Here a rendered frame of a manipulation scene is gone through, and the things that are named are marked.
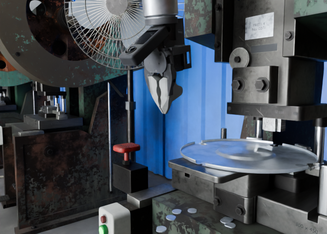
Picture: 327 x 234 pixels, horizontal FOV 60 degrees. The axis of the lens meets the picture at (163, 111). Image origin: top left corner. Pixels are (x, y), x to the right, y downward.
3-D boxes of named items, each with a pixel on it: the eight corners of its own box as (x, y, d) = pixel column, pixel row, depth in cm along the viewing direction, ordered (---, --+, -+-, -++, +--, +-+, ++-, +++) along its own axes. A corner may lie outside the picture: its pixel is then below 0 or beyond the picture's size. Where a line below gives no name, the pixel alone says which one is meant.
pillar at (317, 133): (320, 168, 68) (323, 110, 67) (311, 166, 70) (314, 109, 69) (324, 166, 70) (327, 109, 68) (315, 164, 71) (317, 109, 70)
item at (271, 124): (278, 132, 68) (279, 117, 67) (260, 130, 71) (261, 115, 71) (285, 131, 70) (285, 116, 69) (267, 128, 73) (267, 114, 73)
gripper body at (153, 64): (192, 70, 65) (190, 15, 62) (166, 77, 60) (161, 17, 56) (169, 69, 71) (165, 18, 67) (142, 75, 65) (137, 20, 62)
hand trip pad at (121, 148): (122, 175, 79) (121, 148, 78) (111, 170, 83) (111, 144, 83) (142, 170, 83) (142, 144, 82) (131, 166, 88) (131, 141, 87)
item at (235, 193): (218, 252, 48) (219, 174, 47) (165, 221, 59) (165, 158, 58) (289, 210, 64) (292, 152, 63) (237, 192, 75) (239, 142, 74)
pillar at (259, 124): (259, 155, 81) (261, 106, 79) (252, 153, 82) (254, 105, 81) (263, 153, 82) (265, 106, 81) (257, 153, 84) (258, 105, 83)
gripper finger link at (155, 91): (178, 108, 69) (175, 71, 67) (160, 115, 66) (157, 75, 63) (169, 106, 72) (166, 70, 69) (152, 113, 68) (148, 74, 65)
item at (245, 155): (154, 152, 66) (154, 148, 66) (231, 137, 84) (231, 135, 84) (269, 186, 43) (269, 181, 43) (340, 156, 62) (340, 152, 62)
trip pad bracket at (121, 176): (131, 236, 78) (130, 167, 76) (113, 223, 85) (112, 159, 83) (149, 229, 82) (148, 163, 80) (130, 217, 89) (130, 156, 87)
